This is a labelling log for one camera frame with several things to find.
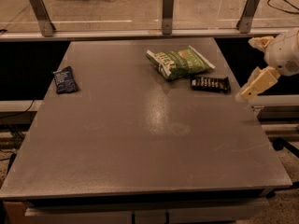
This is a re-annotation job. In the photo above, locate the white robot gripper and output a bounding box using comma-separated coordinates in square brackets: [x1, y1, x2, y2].
[235, 28, 299, 102]

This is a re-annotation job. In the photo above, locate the black rxbar chocolate bar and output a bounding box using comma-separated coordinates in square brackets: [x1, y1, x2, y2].
[190, 77, 231, 94]

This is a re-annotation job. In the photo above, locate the green jalapeno chip bag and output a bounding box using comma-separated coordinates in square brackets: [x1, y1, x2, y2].
[146, 46, 215, 81]

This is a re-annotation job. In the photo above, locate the clear acrylic barrier panel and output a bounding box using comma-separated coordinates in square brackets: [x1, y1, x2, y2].
[0, 0, 299, 32]

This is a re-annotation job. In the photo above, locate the dark blue snack pouch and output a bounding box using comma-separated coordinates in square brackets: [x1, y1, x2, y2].
[53, 66, 78, 94]

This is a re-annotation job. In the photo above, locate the right metal barrier bracket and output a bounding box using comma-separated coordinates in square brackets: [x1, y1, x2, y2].
[236, 0, 260, 34]

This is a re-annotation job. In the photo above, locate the metal barrier bracket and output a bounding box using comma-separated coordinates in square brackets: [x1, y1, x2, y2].
[29, 0, 55, 37]
[236, 0, 260, 34]
[162, 0, 174, 35]

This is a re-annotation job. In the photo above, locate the black floor cable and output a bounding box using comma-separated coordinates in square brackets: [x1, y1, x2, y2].
[264, 0, 299, 16]

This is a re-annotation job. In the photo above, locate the middle metal barrier bracket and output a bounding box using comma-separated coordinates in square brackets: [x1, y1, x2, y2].
[162, 0, 174, 35]

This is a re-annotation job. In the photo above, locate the left metal barrier bracket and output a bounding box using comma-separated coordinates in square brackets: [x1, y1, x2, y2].
[29, 0, 55, 37]

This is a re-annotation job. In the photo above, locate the black cable at left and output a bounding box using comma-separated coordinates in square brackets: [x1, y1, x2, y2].
[0, 99, 36, 120]

